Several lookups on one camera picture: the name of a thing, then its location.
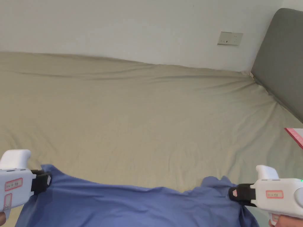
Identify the red-edged white card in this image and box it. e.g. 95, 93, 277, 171
284, 127, 303, 150

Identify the white wall socket plate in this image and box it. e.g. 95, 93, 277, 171
217, 31, 244, 47

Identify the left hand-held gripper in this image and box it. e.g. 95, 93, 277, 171
0, 149, 53, 219

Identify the blue garment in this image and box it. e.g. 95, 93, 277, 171
14, 164, 261, 227

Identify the grey padded headboard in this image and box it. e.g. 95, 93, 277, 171
250, 8, 303, 124

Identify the person's right hand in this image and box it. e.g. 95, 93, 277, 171
269, 215, 303, 227

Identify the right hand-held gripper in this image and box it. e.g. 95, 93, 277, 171
229, 165, 303, 226

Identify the bed with beige sheet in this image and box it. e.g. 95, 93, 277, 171
0, 51, 303, 227

